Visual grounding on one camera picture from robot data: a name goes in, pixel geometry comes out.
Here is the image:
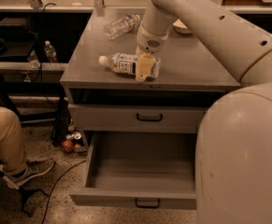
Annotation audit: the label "blue labelled plastic bottle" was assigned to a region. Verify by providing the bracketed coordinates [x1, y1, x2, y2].
[99, 53, 161, 78]

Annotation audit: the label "black floor cable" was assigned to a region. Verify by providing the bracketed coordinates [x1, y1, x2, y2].
[40, 159, 87, 224]

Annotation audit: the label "black chair base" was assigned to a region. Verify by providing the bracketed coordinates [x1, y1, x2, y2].
[0, 161, 48, 217]

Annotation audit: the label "red apple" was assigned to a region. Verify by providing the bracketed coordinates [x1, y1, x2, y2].
[62, 140, 74, 153]

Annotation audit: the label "grey sneaker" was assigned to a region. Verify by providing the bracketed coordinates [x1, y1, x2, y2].
[9, 159, 55, 186]

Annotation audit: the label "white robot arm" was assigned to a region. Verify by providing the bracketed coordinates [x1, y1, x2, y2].
[137, 0, 272, 224]

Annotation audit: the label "small upright water bottle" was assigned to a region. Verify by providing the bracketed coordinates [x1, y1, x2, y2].
[44, 40, 58, 63]

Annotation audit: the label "person leg khaki trousers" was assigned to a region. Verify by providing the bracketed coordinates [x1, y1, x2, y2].
[0, 106, 27, 177]

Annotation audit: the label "grey metal drawer cabinet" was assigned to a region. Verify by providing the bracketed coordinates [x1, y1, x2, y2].
[61, 8, 239, 142]

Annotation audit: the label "closed grey upper drawer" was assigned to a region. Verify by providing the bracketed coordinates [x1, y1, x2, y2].
[68, 105, 206, 133]

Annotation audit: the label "clear crumpled plastic bottle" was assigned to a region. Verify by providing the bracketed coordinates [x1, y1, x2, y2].
[104, 14, 141, 40]

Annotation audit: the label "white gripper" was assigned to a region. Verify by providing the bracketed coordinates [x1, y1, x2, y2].
[136, 23, 169, 82]

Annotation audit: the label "silver drink can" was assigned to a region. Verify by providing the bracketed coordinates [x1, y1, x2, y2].
[65, 132, 81, 140]

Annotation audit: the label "open grey lower drawer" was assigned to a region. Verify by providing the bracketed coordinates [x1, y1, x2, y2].
[70, 132, 196, 210]

